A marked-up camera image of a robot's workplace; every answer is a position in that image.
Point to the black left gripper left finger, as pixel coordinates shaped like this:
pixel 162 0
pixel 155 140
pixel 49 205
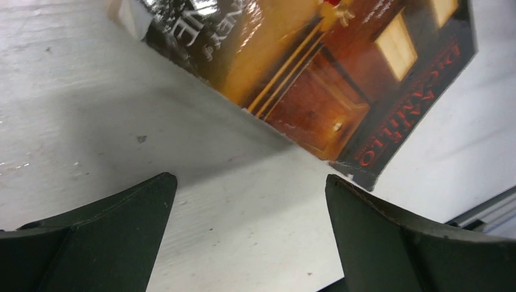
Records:
pixel 108 245

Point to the brown cover paperback book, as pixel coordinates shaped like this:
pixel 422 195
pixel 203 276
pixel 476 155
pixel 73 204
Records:
pixel 346 80

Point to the aluminium rail frame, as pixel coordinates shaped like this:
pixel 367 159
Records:
pixel 495 216

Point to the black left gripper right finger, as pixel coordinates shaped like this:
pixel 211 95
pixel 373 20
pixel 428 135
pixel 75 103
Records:
pixel 383 247

